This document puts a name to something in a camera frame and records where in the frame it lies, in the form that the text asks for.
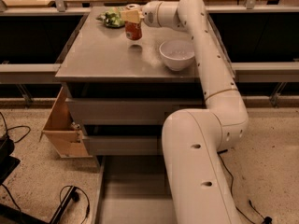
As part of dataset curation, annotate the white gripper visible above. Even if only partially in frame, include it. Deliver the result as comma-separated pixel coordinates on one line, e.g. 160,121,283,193
121,1,161,27

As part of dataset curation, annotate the red coke can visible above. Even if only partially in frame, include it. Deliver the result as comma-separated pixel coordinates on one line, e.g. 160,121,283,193
125,4,142,40

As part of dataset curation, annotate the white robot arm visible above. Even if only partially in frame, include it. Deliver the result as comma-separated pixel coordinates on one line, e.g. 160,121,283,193
121,0,249,224

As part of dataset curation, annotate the grey drawer cabinet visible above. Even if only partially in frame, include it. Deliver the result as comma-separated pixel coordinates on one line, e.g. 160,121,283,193
59,7,204,144

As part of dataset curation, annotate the grey top drawer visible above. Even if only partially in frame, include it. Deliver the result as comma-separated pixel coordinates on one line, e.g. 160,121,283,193
66,98,205,125

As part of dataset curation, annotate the grey middle drawer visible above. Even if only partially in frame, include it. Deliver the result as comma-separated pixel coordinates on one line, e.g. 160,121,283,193
83,136,162,156

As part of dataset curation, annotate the grey open bottom drawer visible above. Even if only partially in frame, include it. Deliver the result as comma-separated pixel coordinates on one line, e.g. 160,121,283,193
91,156,178,224

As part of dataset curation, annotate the green chip bag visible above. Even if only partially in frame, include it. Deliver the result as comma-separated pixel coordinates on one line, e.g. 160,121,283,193
96,7,125,28

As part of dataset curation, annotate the white bowl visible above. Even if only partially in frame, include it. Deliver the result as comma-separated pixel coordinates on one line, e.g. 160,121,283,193
159,39,195,71

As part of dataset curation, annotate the cardboard box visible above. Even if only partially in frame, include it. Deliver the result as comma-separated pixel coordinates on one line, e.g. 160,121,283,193
42,89,89,158

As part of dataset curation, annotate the black equipment at left edge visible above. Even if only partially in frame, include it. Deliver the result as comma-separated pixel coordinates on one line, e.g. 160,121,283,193
0,134,21,184

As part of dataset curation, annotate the grey metal rail frame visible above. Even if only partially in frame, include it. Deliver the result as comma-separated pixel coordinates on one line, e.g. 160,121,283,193
0,3,299,84

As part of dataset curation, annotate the black cable on left floor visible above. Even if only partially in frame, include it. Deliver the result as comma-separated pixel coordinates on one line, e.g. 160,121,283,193
0,111,32,145

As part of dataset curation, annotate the black stand with cable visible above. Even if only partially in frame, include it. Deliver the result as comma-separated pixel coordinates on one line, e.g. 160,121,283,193
49,185,92,224

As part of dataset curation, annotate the black power adapter with cable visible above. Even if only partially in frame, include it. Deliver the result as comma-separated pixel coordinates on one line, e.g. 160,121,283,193
216,148,274,224

